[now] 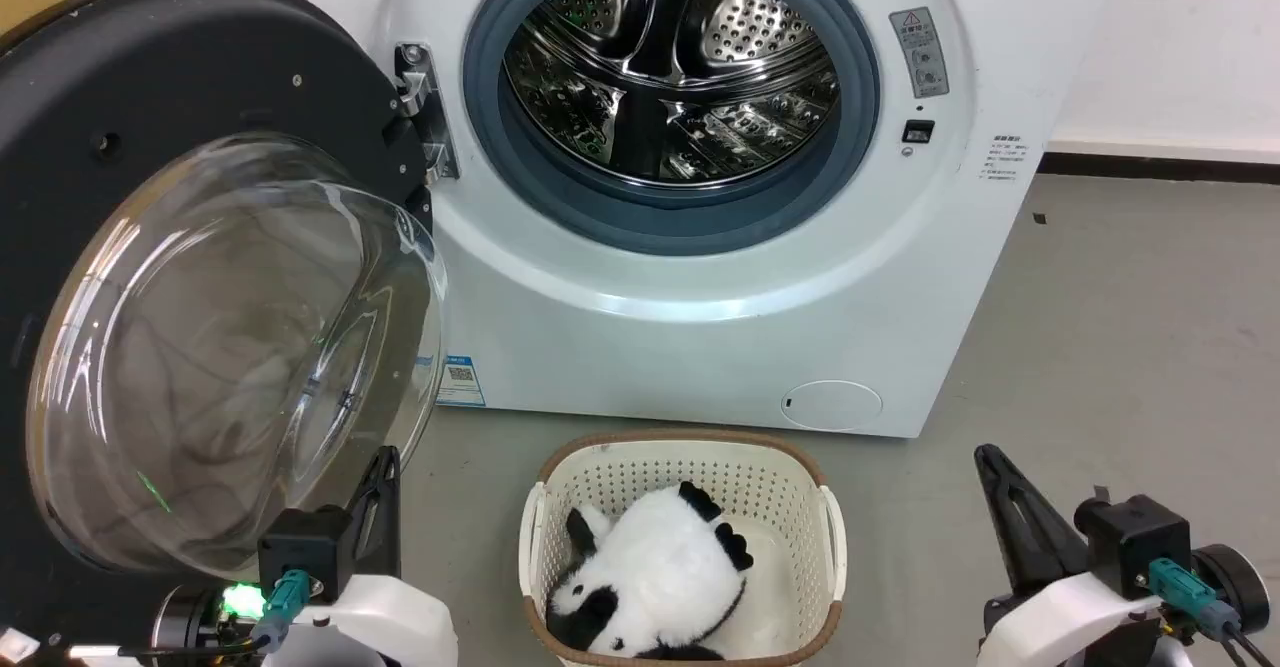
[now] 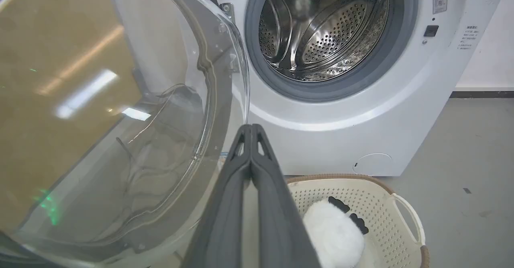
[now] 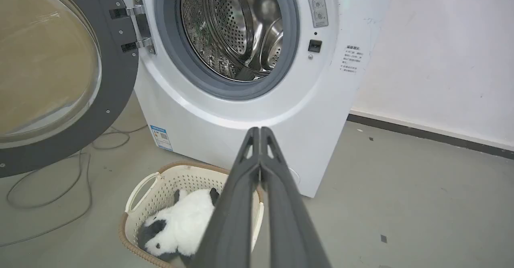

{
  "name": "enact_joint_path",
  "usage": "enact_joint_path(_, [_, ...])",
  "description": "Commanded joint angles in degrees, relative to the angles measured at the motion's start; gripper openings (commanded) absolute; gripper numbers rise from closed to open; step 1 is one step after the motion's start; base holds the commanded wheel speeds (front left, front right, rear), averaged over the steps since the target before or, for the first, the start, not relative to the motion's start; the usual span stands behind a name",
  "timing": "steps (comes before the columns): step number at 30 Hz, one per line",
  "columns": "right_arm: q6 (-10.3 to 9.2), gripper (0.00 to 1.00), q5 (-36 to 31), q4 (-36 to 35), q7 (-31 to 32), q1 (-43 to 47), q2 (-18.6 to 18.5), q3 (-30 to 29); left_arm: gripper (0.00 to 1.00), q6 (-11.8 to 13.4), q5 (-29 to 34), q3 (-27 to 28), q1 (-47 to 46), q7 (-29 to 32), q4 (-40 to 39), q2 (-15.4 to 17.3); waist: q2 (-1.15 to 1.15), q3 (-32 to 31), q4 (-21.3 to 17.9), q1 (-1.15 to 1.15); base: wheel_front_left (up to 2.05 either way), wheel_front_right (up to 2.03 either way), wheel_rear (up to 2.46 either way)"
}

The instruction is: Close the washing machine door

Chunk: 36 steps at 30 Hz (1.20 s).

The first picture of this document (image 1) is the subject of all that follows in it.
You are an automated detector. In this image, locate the metal door hinge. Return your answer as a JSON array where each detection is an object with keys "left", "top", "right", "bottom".
[{"left": 394, "top": 42, "right": 461, "bottom": 184}]

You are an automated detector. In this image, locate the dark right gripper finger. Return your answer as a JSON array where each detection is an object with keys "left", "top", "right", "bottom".
[
  {"left": 974, "top": 443, "right": 1041, "bottom": 596},
  {"left": 992, "top": 447, "right": 1091, "bottom": 588}
]

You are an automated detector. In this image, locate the cream plastic laundry basket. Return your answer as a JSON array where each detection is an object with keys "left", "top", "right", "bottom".
[{"left": 517, "top": 428, "right": 849, "bottom": 667}]

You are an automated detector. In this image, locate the grey warning label sticker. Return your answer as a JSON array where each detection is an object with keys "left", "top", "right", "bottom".
[{"left": 889, "top": 6, "right": 950, "bottom": 100}]

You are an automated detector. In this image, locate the steel perforated washer drum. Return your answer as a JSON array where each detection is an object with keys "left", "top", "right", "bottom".
[{"left": 500, "top": 0, "right": 842, "bottom": 189}]

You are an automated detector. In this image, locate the round white filter cover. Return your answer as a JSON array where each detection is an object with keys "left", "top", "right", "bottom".
[{"left": 780, "top": 379, "right": 885, "bottom": 434}]

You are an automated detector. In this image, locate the blue QR code sticker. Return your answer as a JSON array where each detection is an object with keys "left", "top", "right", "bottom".
[{"left": 436, "top": 354, "right": 487, "bottom": 409}]

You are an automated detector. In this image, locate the teal plug right gripper cable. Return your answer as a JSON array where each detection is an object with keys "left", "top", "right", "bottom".
[{"left": 1147, "top": 557, "right": 1280, "bottom": 667}]

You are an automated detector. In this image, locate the black round glass washer door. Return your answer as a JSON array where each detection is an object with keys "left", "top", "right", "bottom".
[{"left": 0, "top": 0, "right": 451, "bottom": 648}]

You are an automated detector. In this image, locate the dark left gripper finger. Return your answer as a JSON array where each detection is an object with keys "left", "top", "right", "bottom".
[
  {"left": 380, "top": 445, "right": 404, "bottom": 580},
  {"left": 344, "top": 447, "right": 389, "bottom": 588}
]

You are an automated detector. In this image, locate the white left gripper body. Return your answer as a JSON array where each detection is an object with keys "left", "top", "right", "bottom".
[{"left": 262, "top": 573, "right": 459, "bottom": 667}]

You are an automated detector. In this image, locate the panda plush toy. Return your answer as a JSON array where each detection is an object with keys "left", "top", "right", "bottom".
[{"left": 545, "top": 480, "right": 756, "bottom": 663}]

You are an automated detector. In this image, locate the black wall baseboard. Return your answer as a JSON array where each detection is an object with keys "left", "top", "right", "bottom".
[{"left": 1036, "top": 151, "right": 1280, "bottom": 186}]

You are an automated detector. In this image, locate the teal plug gripper cable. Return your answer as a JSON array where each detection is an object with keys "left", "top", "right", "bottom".
[
  {"left": 1147, "top": 557, "right": 1280, "bottom": 667},
  {"left": 118, "top": 567, "right": 313, "bottom": 663}
]

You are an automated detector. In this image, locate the white front-load washing machine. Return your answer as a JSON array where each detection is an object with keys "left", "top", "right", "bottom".
[{"left": 245, "top": 0, "right": 1126, "bottom": 440}]

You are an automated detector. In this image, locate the small printed text label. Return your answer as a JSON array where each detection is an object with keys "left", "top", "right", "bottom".
[{"left": 979, "top": 132, "right": 1032, "bottom": 185}]

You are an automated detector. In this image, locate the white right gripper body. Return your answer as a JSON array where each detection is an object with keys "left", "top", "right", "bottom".
[{"left": 980, "top": 571, "right": 1167, "bottom": 667}]

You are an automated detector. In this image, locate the teal plug left gripper cable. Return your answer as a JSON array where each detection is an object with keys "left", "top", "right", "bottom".
[{"left": 118, "top": 567, "right": 313, "bottom": 663}]

